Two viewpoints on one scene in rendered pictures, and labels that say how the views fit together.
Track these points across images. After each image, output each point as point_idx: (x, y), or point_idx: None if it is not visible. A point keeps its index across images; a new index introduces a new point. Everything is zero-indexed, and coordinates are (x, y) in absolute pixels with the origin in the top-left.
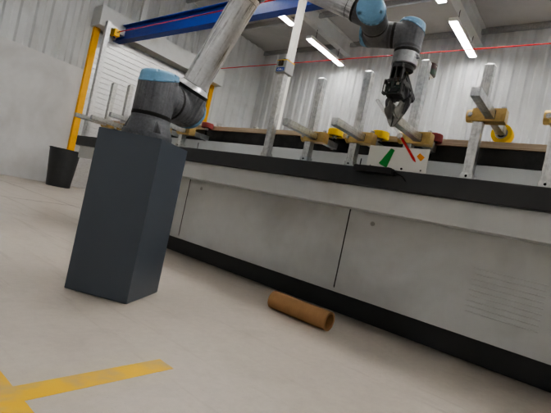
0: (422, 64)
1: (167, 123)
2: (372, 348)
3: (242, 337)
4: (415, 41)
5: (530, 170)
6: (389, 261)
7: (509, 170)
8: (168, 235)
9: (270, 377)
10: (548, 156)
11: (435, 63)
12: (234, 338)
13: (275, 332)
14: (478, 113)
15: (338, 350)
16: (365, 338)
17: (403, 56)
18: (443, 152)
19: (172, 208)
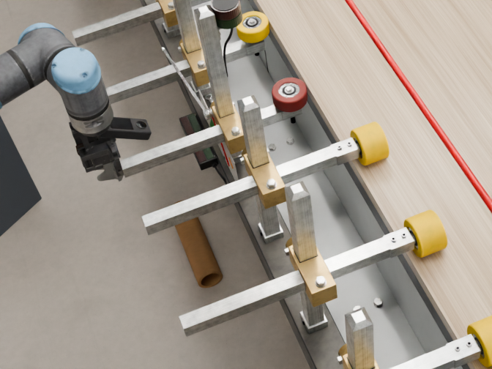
0: (196, 18)
1: None
2: (239, 334)
3: (73, 318)
4: (75, 110)
5: (384, 233)
6: None
7: (369, 211)
8: (17, 156)
9: None
10: (301, 295)
11: (223, 12)
12: (61, 323)
13: (127, 299)
14: (247, 169)
15: (177, 343)
16: None
17: (72, 124)
18: (318, 112)
19: (1, 137)
